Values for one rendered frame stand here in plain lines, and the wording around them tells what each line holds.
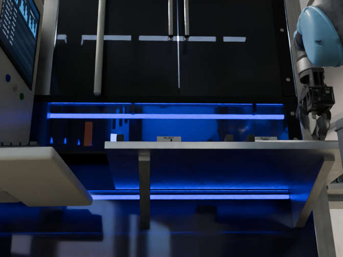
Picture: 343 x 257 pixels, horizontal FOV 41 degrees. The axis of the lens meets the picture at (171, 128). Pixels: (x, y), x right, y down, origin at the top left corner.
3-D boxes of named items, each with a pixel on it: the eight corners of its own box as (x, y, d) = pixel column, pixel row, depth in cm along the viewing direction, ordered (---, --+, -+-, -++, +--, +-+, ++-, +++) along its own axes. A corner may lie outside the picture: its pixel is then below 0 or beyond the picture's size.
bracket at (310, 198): (293, 227, 152) (289, 188, 157) (302, 227, 152) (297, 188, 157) (330, 203, 121) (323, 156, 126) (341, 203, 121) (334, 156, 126)
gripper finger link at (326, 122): (325, 138, 125) (320, 107, 129) (318, 146, 131) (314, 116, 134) (336, 138, 126) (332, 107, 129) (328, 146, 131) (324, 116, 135)
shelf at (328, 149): (117, 195, 162) (117, 189, 163) (314, 195, 165) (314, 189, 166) (104, 148, 118) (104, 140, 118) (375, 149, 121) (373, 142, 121)
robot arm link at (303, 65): (293, 68, 141) (320, 69, 142) (295, 81, 140) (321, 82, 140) (300, 55, 135) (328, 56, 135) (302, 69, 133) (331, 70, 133)
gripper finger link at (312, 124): (314, 138, 125) (310, 107, 129) (307, 146, 131) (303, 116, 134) (325, 138, 125) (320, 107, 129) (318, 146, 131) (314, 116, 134)
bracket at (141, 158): (140, 228, 150) (141, 189, 155) (149, 228, 150) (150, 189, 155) (138, 204, 119) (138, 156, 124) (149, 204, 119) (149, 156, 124)
